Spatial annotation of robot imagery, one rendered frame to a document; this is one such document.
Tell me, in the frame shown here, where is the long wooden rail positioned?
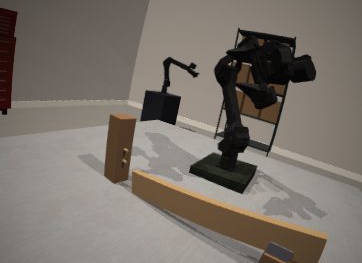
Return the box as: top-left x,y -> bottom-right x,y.
131,169 -> 328,263

